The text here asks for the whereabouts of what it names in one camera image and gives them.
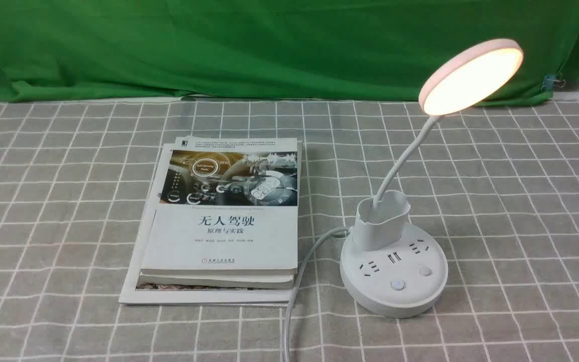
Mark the white middle book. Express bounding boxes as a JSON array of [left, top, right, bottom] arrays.
[[136, 273, 296, 290]]

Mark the white lamp power cable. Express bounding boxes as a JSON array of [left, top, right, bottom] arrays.
[[282, 226, 352, 362]]

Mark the blue binder clip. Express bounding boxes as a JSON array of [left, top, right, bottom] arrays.
[[540, 73, 566, 92]]

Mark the large white bottom book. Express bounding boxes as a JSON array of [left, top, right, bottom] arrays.
[[119, 137, 303, 305]]

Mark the white desk lamp with sockets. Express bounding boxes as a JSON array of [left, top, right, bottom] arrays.
[[339, 38, 524, 319]]

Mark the white self-driving textbook top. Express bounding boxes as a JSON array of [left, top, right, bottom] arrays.
[[140, 137, 301, 275]]

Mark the green backdrop cloth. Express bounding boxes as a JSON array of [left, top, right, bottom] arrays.
[[0, 1, 579, 105]]

